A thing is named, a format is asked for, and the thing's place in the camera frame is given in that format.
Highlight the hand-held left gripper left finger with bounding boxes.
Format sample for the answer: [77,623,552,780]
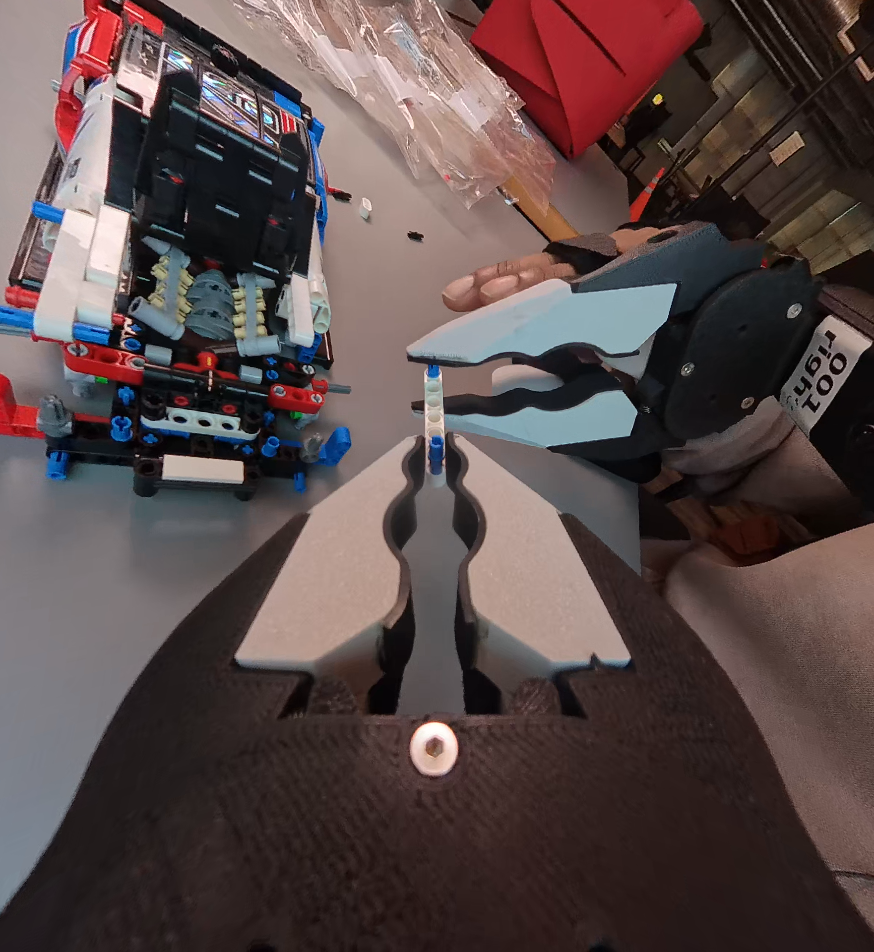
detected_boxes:
[235,433,427,711]

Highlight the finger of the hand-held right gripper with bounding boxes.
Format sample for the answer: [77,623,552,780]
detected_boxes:
[409,368,637,451]
[406,277,678,380]

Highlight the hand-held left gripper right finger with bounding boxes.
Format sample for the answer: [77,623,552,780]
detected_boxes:
[448,433,633,713]

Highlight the white perforated toy beam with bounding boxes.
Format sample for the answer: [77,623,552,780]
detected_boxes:
[421,369,449,484]

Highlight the person's right hand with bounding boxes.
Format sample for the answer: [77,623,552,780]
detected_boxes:
[441,227,665,312]

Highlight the orange traffic cone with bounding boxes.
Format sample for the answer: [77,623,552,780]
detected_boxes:
[628,167,667,224]

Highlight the background storage shelves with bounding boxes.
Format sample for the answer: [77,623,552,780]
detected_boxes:
[608,0,874,269]

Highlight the red box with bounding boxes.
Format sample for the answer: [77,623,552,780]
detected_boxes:
[469,0,706,161]

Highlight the person's beige sweatshirt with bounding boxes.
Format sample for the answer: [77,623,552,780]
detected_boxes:
[641,521,874,952]

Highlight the clear plastic bags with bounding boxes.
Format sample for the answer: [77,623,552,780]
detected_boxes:
[230,0,559,211]

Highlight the toy brick race car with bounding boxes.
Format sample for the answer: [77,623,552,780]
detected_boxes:
[0,0,355,501]

